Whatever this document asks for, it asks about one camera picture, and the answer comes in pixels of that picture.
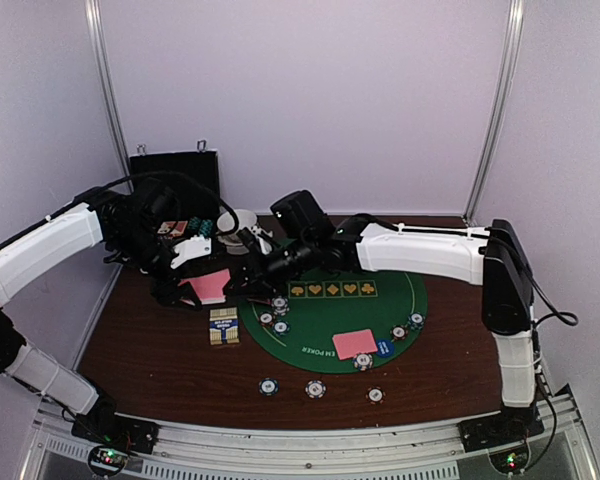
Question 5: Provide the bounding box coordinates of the white scalloped ceramic dish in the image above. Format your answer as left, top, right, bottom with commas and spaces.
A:
216, 226, 263, 255

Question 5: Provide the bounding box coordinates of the right aluminium frame post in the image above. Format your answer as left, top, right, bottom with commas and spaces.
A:
462, 0, 526, 226

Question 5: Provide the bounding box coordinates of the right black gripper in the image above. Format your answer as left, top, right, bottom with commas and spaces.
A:
225, 233, 318, 297

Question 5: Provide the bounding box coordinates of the gold striped card box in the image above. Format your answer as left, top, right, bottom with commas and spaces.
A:
209, 307, 240, 346

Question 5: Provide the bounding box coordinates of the black poker chip case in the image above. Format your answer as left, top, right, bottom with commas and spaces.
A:
129, 150, 221, 223

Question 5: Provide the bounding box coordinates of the aluminium frame post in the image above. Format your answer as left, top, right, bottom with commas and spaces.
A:
84, 0, 130, 176
462, 0, 526, 226

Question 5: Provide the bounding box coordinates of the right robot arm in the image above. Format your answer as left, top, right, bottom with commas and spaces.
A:
224, 214, 536, 442

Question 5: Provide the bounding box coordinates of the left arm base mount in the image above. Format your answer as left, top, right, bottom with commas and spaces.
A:
71, 417, 159, 454

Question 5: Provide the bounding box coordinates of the white ceramic bowl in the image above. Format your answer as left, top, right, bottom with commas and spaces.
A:
216, 209, 258, 238

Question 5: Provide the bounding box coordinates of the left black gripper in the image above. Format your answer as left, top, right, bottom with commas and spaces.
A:
111, 223, 202, 310

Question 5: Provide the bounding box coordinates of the red playing card deck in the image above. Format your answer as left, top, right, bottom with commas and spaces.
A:
180, 269, 230, 305

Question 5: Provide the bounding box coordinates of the blue small blind button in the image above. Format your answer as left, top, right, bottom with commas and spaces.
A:
375, 339, 395, 358

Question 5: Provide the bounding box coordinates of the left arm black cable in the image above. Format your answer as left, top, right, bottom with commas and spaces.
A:
114, 172, 241, 239

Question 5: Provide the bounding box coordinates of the brown poker chip stack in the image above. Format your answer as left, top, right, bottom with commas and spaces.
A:
366, 387, 385, 404

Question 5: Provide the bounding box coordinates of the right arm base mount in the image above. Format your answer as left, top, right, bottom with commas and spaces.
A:
458, 413, 545, 453

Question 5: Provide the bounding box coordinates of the teal chip row in case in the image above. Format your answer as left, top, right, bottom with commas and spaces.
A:
187, 217, 214, 239

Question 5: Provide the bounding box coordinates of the blue white poker chip stack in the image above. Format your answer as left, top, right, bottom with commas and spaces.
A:
305, 380, 327, 399

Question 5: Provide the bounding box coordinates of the card deck in case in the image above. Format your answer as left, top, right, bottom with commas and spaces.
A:
158, 221, 188, 237

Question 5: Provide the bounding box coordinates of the left aluminium frame post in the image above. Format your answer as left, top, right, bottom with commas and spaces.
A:
84, 0, 130, 176

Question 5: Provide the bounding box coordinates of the front aluminium rail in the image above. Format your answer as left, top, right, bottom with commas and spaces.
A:
17, 384, 599, 480

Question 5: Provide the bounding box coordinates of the green round poker mat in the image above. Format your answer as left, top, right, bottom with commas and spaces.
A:
238, 270, 428, 374

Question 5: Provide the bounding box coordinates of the teal poker chip stack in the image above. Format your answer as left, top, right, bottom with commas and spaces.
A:
258, 378, 279, 396

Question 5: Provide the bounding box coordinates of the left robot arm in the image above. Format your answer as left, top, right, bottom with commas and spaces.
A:
0, 179, 211, 444

